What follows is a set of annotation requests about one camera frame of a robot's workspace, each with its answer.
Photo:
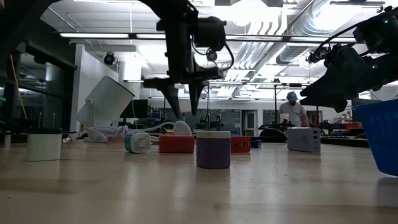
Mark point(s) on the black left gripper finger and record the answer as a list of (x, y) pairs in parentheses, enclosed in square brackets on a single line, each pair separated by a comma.
[(195, 93), (173, 98)]

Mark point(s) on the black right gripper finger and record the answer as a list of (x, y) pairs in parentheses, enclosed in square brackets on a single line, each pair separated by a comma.
[(329, 105), (326, 85)]

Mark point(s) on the grey multiport charger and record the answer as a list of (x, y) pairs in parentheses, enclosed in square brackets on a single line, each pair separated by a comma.
[(303, 140)]

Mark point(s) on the red charger block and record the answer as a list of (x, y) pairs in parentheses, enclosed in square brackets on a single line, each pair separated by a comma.
[(241, 144), (176, 144)]

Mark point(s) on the purple charger with white top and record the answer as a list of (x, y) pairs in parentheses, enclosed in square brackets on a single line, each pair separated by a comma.
[(213, 154)]

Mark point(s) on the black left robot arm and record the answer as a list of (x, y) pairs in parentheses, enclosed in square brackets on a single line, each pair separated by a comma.
[(174, 9)]

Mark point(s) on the red storage bin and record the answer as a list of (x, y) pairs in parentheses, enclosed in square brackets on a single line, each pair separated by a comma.
[(353, 126)]

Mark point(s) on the black ceiling spotlight cluster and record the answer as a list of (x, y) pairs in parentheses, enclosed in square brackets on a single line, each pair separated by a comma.
[(311, 58)]

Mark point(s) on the person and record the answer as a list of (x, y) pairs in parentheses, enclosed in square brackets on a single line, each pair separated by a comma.
[(293, 113)]

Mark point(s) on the black computer monitor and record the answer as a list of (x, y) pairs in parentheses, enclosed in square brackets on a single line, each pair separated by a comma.
[(135, 109)]

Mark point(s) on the long ceiling light bar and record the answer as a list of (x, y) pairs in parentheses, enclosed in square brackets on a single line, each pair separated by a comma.
[(132, 36)]

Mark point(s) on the teal and white charger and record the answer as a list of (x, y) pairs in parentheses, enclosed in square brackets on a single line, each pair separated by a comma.
[(138, 143)]

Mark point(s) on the blue plastic basket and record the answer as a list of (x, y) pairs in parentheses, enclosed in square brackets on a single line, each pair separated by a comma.
[(382, 137)]

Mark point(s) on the white charger with black top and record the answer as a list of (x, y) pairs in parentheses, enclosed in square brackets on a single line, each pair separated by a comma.
[(43, 147)]

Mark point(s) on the green plastic basket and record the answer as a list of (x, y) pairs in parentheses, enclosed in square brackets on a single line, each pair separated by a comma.
[(2, 101)]

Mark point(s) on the black metal rig frame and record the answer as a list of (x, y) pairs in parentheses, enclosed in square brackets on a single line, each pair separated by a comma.
[(275, 102), (164, 109)]

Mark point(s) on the black round ceiling camera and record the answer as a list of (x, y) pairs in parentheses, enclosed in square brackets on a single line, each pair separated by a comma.
[(109, 58), (212, 56)]

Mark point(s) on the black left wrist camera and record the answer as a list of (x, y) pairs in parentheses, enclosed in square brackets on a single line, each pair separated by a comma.
[(210, 32)]

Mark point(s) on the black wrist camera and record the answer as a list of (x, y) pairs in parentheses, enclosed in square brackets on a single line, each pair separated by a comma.
[(376, 34), (210, 32)]

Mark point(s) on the black aluminium table frame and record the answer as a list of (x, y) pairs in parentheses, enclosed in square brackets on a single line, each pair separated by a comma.
[(345, 142)]

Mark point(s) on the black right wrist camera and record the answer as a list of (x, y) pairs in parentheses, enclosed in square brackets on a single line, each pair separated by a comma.
[(376, 34)]

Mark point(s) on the silver spiral ventilation duct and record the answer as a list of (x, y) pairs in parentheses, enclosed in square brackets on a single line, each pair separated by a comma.
[(314, 18)]

